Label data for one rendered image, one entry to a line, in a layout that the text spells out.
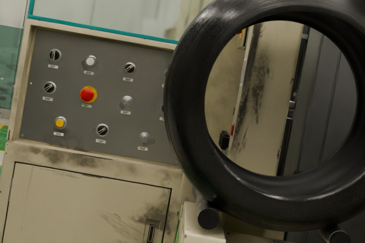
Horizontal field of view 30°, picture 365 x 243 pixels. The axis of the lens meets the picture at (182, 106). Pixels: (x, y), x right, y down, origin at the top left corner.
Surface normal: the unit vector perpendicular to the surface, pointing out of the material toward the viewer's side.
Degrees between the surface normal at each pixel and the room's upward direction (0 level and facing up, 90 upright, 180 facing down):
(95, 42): 90
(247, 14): 82
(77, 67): 90
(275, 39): 90
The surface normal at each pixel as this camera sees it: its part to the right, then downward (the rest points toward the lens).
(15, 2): 0.18, 0.08
